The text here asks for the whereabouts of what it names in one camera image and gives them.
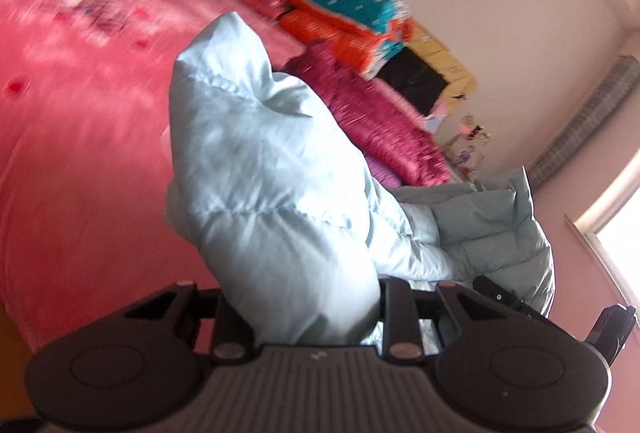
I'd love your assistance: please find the light blue puffer jacket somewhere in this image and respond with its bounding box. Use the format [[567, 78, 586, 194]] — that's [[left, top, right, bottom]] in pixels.
[[166, 13, 555, 345]]

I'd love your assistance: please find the bright window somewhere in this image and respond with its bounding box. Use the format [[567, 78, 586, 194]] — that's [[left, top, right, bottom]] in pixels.
[[565, 153, 640, 309]]

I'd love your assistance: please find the crimson shiny puffer jacket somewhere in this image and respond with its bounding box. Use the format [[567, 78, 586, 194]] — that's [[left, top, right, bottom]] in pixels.
[[283, 42, 450, 187]]

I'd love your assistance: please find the yellow headboard cover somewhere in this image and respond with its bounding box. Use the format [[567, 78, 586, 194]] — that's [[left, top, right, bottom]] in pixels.
[[249, 0, 478, 119]]

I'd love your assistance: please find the black folded garment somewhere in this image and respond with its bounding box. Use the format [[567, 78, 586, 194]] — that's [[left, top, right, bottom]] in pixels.
[[376, 46, 448, 116]]

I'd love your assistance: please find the teal orange folded quilt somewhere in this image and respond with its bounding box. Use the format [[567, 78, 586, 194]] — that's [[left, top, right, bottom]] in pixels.
[[279, 0, 413, 78]]

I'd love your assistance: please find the pink heart-pattern bed blanket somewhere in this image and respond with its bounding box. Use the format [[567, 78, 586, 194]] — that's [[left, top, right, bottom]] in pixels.
[[1, 0, 303, 349]]

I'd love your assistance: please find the grey wall radiator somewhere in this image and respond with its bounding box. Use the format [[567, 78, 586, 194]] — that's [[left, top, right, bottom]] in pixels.
[[527, 55, 639, 190]]

